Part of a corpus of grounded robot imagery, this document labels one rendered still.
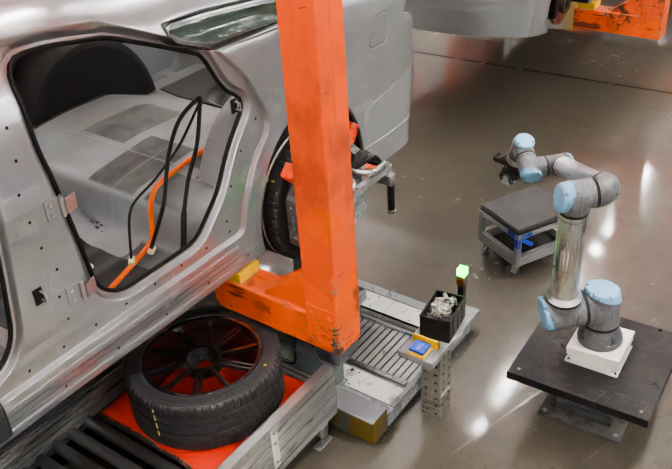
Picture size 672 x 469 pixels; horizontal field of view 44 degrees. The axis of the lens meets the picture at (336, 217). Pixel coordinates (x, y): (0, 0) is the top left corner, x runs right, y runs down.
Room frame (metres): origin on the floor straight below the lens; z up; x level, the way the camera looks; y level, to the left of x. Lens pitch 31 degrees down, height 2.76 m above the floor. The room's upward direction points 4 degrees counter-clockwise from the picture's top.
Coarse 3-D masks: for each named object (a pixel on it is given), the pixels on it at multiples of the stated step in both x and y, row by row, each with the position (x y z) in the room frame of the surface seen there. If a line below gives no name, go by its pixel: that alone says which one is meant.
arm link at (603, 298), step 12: (588, 288) 2.74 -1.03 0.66; (600, 288) 2.74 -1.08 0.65; (612, 288) 2.73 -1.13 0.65; (588, 300) 2.70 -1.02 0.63; (600, 300) 2.67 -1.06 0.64; (612, 300) 2.67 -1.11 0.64; (588, 312) 2.66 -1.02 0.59; (600, 312) 2.66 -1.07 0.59; (612, 312) 2.67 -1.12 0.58; (588, 324) 2.67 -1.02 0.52; (600, 324) 2.67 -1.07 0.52; (612, 324) 2.67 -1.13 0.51
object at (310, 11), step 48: (288, 0) 2.64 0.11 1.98; (336, 0) 2.67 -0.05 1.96; (288, 48) 2.65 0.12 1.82; (336, 48) 2.66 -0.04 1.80; (288, 96) 2.66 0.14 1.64; (336, 96) 2.64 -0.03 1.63; (336, 144) 2.63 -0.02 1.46; (336, 192) 2.61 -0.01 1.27; (336, 240) 2.60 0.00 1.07; (336, 288) 2.58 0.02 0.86; (336, 336) 2.58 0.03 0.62
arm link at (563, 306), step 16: (560, 192) 2.64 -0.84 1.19; (576, 192) 2.61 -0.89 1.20; (592, 192) 2.61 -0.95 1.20; (560, 208) 2.61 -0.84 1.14; (576, 208) 2.60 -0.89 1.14; (592, 208) 2.62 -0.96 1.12; (560, 224) 2.65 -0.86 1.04; (576, 224) 2.61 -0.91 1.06; (560, 240) 2.65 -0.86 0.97; (576, 240) 2.62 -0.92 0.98; (560, 256) 2.65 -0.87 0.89; (576, 256) 2.63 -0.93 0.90; (560, 272) 2.65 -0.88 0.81; (576, 272) 2.64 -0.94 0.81; (560, 288) 2.66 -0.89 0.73; (576, 288) 2.66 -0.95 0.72; (544, 304) 2.69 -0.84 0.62; (560, 304) 2.65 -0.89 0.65; (576, 304) 2.65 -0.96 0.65; (544, 320) 2.68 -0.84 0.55; (560, 320) 2.65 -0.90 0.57; (576, 320) 2.65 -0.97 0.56
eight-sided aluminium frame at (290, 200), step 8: (352, 144) 3.43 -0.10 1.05; (352, 152) 3.43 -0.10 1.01; (352, 160) 3.51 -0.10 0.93; (360, 168) 3.49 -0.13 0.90; (352, 176) 3.52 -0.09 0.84; (360, 176) 3.49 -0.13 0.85; (288, 200) 3.11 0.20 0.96; (288, 208) 3.12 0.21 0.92; (288, 216) 3.12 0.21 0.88; (296, 216) 3.09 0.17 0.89; (288, 224) 3.12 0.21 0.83; (296, 224) 3.09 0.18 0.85; (296, 232) 3.10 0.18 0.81; (296, 240) 3.10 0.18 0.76
